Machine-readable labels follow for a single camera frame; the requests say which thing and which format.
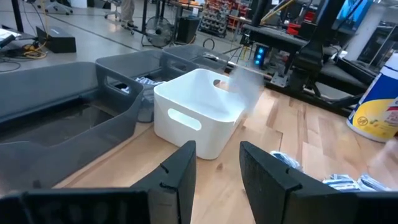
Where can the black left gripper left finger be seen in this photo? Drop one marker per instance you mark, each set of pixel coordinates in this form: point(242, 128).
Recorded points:
point(177, 186)

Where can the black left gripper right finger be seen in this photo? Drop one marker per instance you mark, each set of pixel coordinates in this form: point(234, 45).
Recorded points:
point(267, 193)

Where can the alcohol antiseptic pad packet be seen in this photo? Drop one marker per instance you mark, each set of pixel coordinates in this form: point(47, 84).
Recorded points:
point(342, 182)
point(286, 159)
point(373, 183)

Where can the white plastic bin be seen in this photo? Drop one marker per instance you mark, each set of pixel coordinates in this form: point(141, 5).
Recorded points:
point(192, 102)

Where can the grey plastic bin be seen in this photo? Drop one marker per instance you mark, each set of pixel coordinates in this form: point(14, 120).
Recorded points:
point(130, 62)
point(62, 81)
point(192, 51)

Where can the computer tower with LEDs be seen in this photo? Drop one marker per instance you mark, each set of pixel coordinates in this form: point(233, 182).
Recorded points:
point(259, 56)

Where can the Lysol wipes canister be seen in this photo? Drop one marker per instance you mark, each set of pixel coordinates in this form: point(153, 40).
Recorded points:
point(376, 105)

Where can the black equipment stand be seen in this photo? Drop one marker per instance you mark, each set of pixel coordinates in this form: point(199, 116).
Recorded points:
point(342, 73)

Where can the black floor fan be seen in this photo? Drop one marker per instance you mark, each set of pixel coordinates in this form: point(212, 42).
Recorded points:
point(158, 31)

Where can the dark grey side cart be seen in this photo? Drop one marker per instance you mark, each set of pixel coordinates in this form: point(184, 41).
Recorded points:
point(273, 35)

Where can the black speaker cabinet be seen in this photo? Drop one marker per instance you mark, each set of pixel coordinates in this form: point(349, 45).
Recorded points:
point(187, 29)

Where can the red storage box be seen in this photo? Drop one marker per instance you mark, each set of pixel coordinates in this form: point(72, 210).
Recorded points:
point(293, 28)

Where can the black standing desk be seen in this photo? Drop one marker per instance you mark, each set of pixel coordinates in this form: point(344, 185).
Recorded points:
point(144, 18)

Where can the parts storage rack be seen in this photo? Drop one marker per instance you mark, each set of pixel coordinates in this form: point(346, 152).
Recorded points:
point(217, 18)

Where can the person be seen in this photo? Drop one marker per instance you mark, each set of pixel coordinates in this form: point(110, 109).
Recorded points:
point(127, 12)

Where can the yellow pole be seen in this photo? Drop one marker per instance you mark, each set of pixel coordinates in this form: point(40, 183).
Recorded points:
point(276, 11)

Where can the grey blue office chair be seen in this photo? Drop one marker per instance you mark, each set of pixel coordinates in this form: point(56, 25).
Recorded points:
point(112, 11)

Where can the black rectangular box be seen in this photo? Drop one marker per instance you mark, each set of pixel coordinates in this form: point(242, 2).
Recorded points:
point(56, 39)

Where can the blue screen display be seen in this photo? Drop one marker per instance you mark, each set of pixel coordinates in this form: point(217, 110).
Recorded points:
point(354, 9)

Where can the black cart post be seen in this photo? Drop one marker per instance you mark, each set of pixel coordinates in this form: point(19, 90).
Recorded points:
point(259, 12)

